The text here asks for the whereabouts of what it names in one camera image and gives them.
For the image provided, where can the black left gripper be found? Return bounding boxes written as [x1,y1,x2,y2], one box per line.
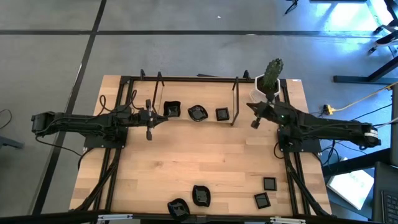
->
[138,99,169,141]

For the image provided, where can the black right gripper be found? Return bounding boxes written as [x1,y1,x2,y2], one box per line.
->
[246,92,282,129]

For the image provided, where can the small black square plate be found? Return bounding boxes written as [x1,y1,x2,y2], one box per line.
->
[215,106,231,122]
[254,192,272,210]
[262,176,278,192]

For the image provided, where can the white hexagonal plant pot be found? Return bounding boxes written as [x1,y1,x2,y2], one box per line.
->
[249,74,282,104]

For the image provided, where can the green cactus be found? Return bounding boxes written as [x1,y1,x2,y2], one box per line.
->
[260,57,284,94]

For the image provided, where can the black desk foot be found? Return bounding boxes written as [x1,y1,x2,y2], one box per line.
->
[333,55,398,85]

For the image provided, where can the black stand legs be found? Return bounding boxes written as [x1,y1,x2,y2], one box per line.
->
[284,0,300,15]

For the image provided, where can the black desk beam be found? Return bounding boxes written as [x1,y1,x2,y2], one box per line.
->
[323,148,392,178]

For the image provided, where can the white board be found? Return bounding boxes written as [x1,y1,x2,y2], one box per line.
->
[326,157,375,211]

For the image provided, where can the grey panel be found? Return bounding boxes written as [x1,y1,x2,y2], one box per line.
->
[390,93,398,167]

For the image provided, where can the dark grey laptop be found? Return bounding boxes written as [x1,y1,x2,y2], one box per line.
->
[372,161,398,224]

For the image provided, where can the office chair base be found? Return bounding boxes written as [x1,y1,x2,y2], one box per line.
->
[367,23,398,56]

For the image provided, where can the grey floor object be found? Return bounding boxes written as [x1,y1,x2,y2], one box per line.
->
[0,136,25,151]

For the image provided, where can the black rig beam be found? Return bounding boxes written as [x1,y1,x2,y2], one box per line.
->
[0,210,398,224]

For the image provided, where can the wooden shelf with black frame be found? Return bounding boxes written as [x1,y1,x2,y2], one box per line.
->
[152,70,241,127]

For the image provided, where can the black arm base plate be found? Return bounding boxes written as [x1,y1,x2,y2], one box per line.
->
[83,136,127,149]
[277,129,322,153]

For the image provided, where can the yellow extension cable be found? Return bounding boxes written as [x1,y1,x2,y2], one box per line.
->
[323,82,398,115]

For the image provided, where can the black cable bundle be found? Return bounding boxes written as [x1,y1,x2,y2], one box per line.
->
[284,152,331,216]
[74,149,122,212]

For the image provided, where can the silver metal bracket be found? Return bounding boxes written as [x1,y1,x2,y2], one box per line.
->
[269,216,307,224]
[97,213,134,222]

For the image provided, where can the black floor cable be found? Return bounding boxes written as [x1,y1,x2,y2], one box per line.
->
[0,108,13,130]
[351,104,393,121]

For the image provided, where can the pale grey cable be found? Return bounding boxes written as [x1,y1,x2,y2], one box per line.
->
[377,116,398,129]

